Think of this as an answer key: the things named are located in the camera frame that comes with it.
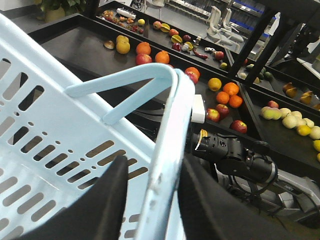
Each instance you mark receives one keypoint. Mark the red bell pepper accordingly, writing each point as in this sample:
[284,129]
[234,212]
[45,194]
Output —
[176,46]

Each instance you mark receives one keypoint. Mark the orange with nub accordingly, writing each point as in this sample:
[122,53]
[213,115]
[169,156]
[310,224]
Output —
[231,88]

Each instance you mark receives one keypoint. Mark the small orange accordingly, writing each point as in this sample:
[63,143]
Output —
[235,101]
[222,97]

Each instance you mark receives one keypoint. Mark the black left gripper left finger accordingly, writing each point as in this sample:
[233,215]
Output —
[97,215]

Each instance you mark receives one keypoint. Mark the small orange right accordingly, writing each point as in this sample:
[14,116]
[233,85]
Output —
[235,101]

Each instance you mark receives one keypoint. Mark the red apple front right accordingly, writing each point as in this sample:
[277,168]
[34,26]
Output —
[239,126]

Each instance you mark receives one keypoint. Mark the yellow round citrus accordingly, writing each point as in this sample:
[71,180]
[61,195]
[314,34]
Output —
[214,84]

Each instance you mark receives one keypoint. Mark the light blue plastic basket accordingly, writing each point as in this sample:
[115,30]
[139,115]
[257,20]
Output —
[58,135]

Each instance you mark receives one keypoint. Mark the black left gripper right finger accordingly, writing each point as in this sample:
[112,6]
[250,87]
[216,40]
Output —
[209,212]

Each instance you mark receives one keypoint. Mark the small orange left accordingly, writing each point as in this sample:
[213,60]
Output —
[222,97]

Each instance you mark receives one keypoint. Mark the red chili pepper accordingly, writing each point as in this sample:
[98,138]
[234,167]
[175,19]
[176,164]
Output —
[199,55]

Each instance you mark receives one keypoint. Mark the yellow lemon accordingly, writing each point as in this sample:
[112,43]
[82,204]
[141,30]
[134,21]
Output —
[303,130]

